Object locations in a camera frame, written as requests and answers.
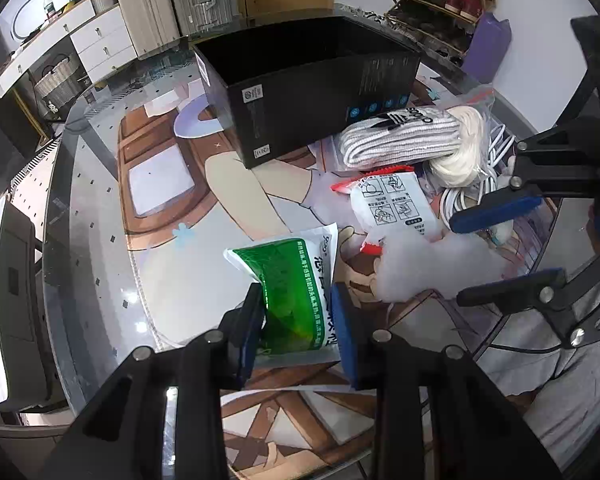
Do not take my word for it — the white plush toy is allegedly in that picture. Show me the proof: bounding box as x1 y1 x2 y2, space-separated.
373 229 509 302

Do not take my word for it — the green white sachet packet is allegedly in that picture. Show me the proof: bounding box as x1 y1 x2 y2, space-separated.
224 223 339 366

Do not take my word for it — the white drawer desk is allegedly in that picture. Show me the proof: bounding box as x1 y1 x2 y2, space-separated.
0 0 137 96

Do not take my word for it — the cream rope bundle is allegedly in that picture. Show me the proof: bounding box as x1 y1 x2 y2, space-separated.
427 105 490 189

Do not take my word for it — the cream suitcase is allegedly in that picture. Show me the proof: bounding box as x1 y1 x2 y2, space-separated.
118 0 181 60

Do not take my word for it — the red white sachet packet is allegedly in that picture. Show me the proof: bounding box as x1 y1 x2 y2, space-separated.
330 165 442 256

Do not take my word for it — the black cardboard box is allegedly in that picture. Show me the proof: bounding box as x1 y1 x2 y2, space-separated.
194 12 422 169

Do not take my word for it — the woven laundry basket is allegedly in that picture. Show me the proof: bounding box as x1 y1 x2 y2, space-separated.
34 56 87 114

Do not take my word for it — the white cable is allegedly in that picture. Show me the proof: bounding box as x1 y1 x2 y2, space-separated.
436 121 519 233

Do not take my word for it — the grey striped socks pack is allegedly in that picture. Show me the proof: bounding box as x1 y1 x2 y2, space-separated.
334 106 462 170

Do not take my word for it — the anime print desk mat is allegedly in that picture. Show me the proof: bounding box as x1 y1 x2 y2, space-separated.
117 77 498 479

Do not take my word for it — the purple bag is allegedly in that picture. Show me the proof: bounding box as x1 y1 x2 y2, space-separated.
462 12 512 84

